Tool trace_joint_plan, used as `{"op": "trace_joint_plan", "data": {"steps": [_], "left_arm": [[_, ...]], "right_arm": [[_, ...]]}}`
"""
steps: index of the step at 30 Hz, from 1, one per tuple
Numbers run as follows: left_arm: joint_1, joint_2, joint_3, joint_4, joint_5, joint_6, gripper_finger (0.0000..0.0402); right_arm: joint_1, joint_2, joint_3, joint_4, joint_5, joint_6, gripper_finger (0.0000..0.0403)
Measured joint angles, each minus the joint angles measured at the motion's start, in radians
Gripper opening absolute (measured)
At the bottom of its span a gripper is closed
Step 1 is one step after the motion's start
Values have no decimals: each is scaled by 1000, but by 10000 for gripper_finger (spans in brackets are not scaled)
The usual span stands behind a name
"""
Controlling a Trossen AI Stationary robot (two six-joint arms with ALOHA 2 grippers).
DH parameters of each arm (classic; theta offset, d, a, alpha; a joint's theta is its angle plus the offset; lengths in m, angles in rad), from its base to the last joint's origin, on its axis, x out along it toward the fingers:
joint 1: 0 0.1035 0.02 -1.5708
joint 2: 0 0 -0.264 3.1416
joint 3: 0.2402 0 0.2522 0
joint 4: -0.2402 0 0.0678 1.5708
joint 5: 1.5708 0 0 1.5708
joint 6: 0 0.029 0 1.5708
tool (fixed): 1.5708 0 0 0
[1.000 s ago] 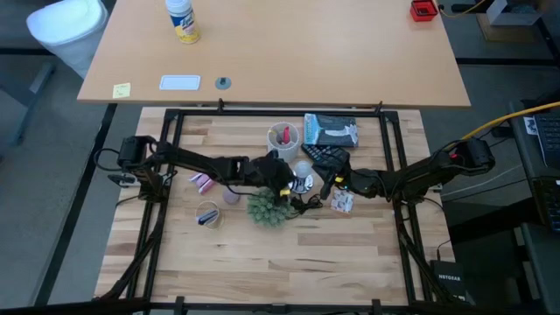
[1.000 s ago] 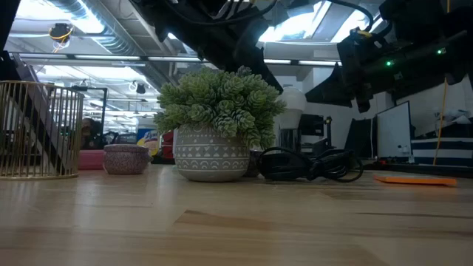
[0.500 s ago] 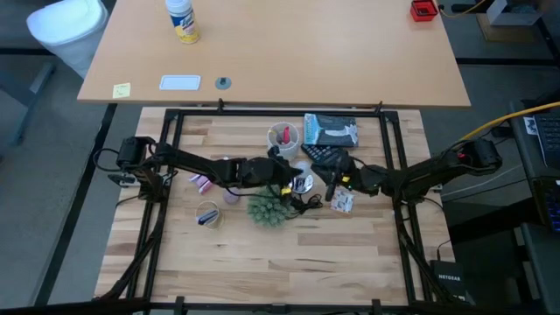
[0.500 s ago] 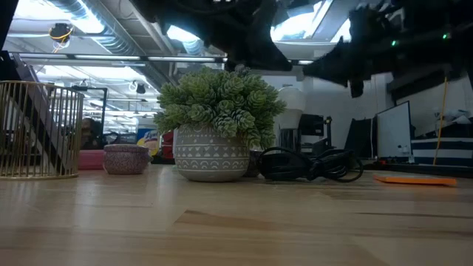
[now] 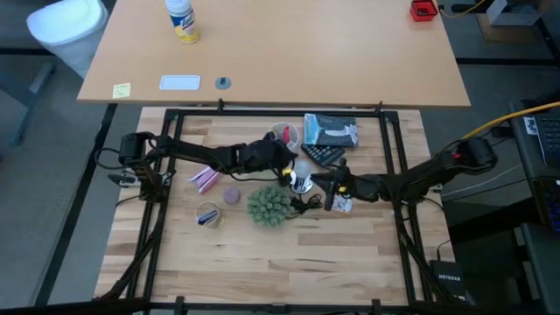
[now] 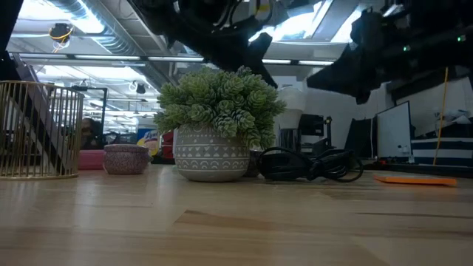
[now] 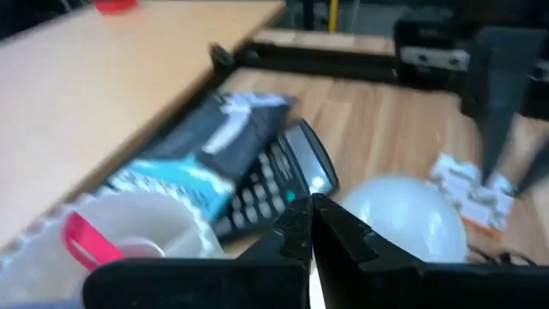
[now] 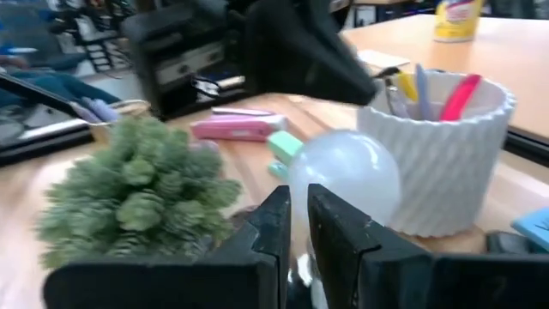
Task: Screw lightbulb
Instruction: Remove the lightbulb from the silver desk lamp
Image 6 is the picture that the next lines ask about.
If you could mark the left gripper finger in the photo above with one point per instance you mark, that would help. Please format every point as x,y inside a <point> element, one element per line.
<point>267,74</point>

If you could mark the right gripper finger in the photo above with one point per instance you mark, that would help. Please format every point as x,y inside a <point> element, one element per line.
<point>347,77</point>

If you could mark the white frosted lightbulb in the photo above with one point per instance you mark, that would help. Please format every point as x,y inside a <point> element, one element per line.
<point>292,103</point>

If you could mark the small purple patterned bowl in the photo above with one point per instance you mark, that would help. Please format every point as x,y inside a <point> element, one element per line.
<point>125,160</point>

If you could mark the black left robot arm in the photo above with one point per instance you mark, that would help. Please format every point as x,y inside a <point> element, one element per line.
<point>184,22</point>

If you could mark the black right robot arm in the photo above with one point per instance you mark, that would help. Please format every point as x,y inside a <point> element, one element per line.
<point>436,44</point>

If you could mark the black clamp stand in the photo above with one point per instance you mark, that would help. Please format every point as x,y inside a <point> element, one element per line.
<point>327,133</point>

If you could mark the black upright panel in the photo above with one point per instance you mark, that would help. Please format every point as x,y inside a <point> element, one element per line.
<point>360,136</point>

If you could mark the white board panel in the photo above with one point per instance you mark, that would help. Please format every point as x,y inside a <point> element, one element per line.
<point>393,133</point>

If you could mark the yellow pole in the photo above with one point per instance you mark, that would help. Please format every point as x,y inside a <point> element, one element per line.
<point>441,122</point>

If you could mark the potted green succulent plant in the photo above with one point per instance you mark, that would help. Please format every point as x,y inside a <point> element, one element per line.
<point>210,155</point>

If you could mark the red object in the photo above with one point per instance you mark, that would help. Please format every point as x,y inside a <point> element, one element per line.
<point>168,142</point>

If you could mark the black ceiling light bar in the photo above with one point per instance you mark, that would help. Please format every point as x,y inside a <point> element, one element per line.
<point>111,57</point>

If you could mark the navy white striped box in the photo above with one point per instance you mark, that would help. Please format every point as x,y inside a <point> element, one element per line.
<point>443,151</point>

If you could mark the orange flat notepad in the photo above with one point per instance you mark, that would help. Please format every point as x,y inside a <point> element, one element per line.
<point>417,180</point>

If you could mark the blue yellow wipes container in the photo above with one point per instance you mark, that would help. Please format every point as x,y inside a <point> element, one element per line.
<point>149,140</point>

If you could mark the person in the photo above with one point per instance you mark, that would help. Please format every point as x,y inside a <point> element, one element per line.
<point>89,133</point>

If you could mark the pink rectangular case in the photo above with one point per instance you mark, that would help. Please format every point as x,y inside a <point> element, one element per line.
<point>90,159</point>

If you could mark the black diagonal support strut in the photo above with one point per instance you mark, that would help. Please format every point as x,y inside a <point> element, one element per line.
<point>44,136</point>

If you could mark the black hanging ceiling camera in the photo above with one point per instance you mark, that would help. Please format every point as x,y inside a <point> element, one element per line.
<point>140,89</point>

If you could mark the black frame stand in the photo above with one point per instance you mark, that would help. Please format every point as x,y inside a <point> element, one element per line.
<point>104,111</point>

